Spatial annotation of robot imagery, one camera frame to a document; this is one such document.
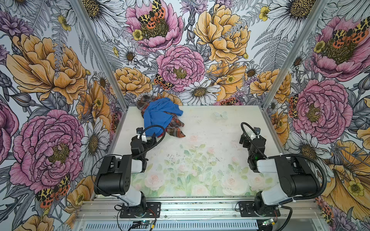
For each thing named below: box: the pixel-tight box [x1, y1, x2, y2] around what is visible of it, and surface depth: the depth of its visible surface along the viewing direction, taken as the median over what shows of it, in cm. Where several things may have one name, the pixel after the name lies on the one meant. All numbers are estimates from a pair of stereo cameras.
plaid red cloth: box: [136, 95, 186, 138], surface depth 107 cm
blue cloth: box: [143, 97, 184, 138], surface depth 109 cm
